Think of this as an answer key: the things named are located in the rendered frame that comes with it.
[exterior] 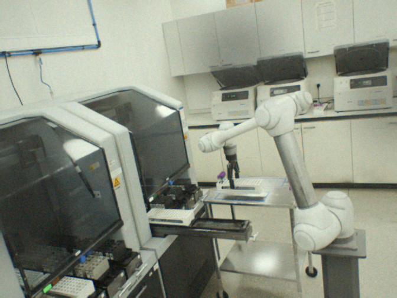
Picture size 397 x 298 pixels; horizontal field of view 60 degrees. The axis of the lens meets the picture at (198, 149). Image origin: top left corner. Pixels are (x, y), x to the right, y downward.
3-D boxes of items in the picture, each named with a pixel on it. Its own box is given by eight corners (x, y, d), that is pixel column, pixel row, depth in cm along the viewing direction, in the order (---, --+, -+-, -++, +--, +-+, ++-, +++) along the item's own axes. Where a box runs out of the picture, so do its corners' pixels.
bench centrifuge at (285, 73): (257, 118, 411) (250, 59, 392) (269, 107, 465) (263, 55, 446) (306, 115, 387) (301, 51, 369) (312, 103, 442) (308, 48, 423)
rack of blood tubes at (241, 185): (217, 192, 233) (215, 184, 231) (222, 186, 242) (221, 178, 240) (260, 194, 220) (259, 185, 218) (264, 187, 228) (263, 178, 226)
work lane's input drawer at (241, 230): (142, 235, 219) (139, 222, 217) (153, 224, 231) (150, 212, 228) (254, 245, 188) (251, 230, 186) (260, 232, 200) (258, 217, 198)
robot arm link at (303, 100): (283, 96, 187) (267, 101, 179) (310, 82, 173) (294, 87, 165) (293, 118, 187) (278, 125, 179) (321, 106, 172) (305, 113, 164)
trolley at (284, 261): (216, 301, 257) (198, 200, 234) (237, 264, 296) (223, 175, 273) (310, 320, 226) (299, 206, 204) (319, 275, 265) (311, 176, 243)
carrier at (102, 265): (106, 266, 176) (103, 256, 175) (110, 266, 175) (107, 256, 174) (91, 281, 166) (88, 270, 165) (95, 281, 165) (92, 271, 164)
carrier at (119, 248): (124, 249, 189) (121, 239, 188) (127, 249, 189) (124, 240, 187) (111, 262, 179) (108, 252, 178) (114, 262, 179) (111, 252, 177)
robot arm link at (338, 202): (360, 228, 183) (358, 190, 177) (343, 244, 172) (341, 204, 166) (331, 220, 195) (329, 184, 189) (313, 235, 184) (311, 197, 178)
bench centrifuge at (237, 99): (211, 122, 437) (204, 70, 420) (228, 110, 490) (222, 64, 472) (254, 119, 412) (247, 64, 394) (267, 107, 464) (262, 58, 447)
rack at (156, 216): (146, 224, 217) (144, 216, 216) (154, 217, 226) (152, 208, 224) (188, 227, 205) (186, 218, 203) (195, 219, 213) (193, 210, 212)
